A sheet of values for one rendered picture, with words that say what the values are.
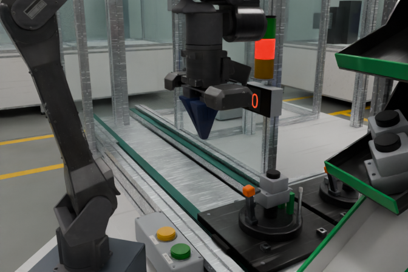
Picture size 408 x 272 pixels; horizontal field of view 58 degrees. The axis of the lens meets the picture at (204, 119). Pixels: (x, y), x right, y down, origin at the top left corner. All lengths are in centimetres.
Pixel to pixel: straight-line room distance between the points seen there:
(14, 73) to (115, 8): 409
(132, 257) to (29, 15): 37
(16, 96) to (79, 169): 520
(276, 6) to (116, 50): 90
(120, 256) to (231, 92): 31
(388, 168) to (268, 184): 34
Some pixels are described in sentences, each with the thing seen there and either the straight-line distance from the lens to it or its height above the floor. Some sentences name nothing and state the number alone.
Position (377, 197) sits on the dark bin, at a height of 120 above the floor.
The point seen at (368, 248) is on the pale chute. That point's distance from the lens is 66.
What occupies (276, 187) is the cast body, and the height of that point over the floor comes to 107.
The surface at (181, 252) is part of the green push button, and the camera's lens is 76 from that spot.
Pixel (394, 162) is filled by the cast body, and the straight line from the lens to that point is 50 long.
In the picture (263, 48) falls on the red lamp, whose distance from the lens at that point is 94.
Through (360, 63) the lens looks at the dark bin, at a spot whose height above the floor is 136.
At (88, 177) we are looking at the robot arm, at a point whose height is 121.
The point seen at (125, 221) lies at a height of 86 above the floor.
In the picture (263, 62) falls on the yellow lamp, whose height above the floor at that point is 130.
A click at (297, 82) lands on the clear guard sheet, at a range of 219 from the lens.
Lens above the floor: 142
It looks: 16 degrees down
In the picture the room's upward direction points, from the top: straight up
